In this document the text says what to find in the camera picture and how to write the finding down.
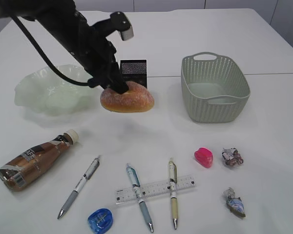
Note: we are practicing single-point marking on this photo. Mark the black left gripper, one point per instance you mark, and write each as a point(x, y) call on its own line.
point(96, 54)

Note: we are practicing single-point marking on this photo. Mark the sugared bread roll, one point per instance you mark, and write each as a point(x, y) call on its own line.
point(136, 99)

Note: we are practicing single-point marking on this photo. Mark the white and grey pen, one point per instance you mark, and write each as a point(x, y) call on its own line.
point(84, 179)

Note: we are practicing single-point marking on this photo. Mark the pink pencil sharpener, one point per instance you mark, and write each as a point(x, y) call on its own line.
point(204, 157)

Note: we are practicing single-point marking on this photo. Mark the brown coffee drink bottle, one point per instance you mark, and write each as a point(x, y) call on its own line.
point(20, 172)

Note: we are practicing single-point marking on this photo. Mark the paper ball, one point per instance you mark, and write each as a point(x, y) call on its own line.
point(234, 204)
point(232, 157)

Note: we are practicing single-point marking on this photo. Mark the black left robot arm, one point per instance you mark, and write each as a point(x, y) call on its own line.
point(53, 15)

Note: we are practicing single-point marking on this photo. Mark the black mesh pen holder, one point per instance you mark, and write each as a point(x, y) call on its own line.
point(134, 70)

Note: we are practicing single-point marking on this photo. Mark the pale green wavy glass plate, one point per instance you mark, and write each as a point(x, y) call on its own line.
point(45, 92)

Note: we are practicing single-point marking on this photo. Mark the blue and grey pen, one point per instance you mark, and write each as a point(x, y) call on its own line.
point(136, 188)

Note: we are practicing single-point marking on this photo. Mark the grey-green woven plastic basket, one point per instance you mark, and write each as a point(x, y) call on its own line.
point(214, 90)

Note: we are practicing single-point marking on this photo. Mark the cream and beige pen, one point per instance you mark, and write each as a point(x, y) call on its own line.
point(173, 195)

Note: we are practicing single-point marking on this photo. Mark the blue pencil sharpener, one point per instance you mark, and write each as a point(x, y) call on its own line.
point(100, 221)

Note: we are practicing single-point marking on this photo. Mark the clear plastic ruler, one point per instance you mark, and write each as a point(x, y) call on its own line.
point(125, 195)

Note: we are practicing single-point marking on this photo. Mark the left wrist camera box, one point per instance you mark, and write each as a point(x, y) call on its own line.
point(122, 24)

